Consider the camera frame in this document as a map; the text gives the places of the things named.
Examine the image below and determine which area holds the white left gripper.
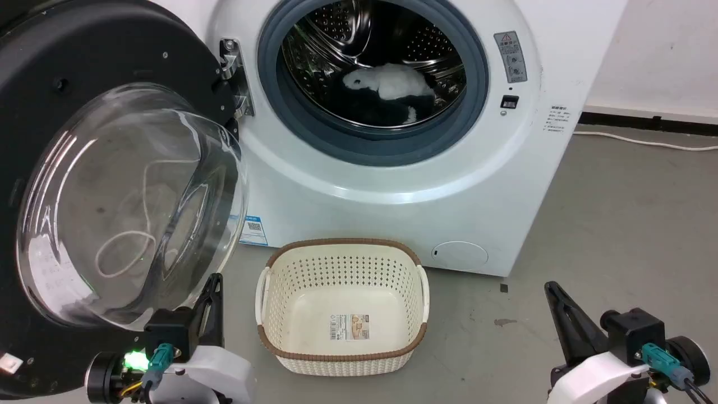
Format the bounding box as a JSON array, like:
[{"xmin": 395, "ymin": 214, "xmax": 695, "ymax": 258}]
[{"xmin": 85, "ymin": 273, "xmax": 254, "ymax": 404}]

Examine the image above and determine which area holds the grey warning sticker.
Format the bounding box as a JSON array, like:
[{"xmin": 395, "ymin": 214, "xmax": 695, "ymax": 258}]
[{"xmin": 494, "ymin": 31, "xmax": 528, "ymax": 84}]

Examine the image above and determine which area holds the chrome door hinge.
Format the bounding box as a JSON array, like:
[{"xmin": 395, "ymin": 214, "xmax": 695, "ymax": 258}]
[{"xmin": 219, "ymin": 38, "xmax": 255, "ymax": 118}]

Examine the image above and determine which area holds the cream laundry basket brown rim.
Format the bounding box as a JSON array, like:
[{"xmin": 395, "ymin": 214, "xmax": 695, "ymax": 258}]
[{"xmin": 255, "ymin": 238, "xmax": 431, "ymax": 377}]

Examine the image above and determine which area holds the teal cable connector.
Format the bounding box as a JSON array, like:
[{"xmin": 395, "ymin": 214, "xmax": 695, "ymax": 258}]
[
  {"xmin": 641, "ymin": 343, "xmax": 695, "ymax": 390},
  {"xmin": 141, "ymin": 343, "xmax": 174, "ymax": 390}
]

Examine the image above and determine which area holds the teal right cable connector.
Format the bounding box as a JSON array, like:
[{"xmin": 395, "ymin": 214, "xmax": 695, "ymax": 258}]
[{"xmin": 641, "ymin": 343, "xmax": 695, "ymax": 390}]

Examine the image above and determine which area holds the blue and white QR label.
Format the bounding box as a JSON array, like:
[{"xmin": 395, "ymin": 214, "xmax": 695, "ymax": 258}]
[{"xmin": 240, "ymin": 214, "xmax": 269, "ymax": 247}]

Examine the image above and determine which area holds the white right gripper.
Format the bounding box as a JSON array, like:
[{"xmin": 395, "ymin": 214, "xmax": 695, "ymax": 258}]
[{"xmin": 544, "ymin": 282, "xmax": 712, "ymax": 404}]

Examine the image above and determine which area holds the white cable on floor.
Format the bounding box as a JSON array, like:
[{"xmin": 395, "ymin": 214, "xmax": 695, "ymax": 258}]
[{"xmin": 572, "ymin": 131, "xmax": 718, "ymax": 152}]

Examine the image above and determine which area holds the white front-load washing machine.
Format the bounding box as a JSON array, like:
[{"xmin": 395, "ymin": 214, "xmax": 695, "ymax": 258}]
[{"xmin": 150, "ymin": 0, "xmax": 629, "ymax": 278}]

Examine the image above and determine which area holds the paper label with barcode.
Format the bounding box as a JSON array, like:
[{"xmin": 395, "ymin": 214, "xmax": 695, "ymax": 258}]
[{"xmin": 329, "ymin": 313, "xmax": 371, "ymax": 342}]

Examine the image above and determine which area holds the black washer door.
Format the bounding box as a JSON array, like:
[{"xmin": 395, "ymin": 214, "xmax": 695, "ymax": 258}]
[{"xmin": 0, "ymin": 0, "xmax": 251, "ymax": 400}]

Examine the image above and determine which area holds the round white filter cover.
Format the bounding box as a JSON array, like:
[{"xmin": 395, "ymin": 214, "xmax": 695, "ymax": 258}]
[{"xmin": 431, "ymin": 241, "xmax": 489, "ymax": 271}]

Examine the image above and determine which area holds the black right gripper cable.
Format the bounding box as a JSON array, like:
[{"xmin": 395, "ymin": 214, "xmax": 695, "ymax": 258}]
[{"xmin": 683, "ymin": 379, "xmax": 718, "ymax": 404}]

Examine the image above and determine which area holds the black baseboard strip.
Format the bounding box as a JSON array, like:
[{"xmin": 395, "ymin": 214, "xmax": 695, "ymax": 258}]
[{"xmin": 578, "ymin": 112, "xmax": 718, "ymax": 137}]

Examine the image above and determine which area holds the teal left cable connector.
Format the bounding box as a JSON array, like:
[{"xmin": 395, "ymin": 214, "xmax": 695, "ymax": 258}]
[{"xmin": 141, "ymin": 343, "xmax": 174, "ymax": 390}]

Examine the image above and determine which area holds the perforated steel washer drum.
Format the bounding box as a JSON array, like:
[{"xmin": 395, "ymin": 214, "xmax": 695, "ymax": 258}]
[{"xmin": 281, "ymin": 0, "xmax": 467, "ymax": 128}]

